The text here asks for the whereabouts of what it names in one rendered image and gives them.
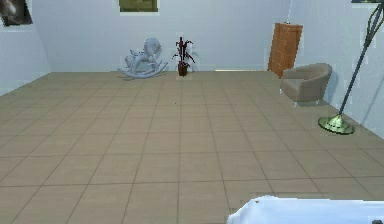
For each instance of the dark framed wall picture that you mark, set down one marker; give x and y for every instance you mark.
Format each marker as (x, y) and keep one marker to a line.
(15, 11)

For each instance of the green metal floor lamp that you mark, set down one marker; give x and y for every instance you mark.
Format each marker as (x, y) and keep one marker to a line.
(336, 123)

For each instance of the green framed wall picture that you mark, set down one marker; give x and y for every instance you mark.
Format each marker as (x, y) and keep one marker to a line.
(138, 5)

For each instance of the dark red house plant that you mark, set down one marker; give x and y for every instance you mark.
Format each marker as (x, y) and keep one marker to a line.
(182, 63)

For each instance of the beige armchair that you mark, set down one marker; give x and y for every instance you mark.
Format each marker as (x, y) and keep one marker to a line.
(305, 83)

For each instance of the brown wooden room door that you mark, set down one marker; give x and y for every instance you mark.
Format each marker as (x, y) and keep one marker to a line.
(284, 48)

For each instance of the pale blue rocking horse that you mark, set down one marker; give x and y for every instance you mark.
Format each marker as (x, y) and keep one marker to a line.
(145, 60)

